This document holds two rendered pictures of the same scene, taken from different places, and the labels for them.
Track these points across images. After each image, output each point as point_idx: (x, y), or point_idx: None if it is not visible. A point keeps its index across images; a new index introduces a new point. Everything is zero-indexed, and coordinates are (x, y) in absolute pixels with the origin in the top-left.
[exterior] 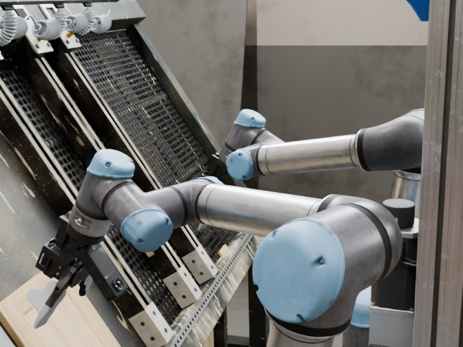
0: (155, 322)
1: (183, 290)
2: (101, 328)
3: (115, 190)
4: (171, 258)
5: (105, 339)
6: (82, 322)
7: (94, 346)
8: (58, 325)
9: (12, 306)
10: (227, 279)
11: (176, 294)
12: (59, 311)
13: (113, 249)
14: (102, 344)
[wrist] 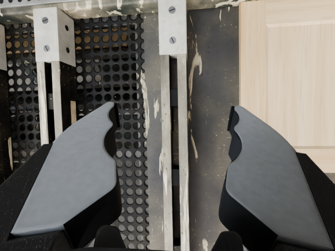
0: (183, 29)
1: (64, 34)
2: (252, 75)
3: None
4: (54, 80)
5: (258, 62)
6: (274, 96)
7: (282, 66)
8: (312, 112)
9: None
10: None
11: (72, 39)
12: (297, 124)
13: (169, 145)
14: (267, 61)
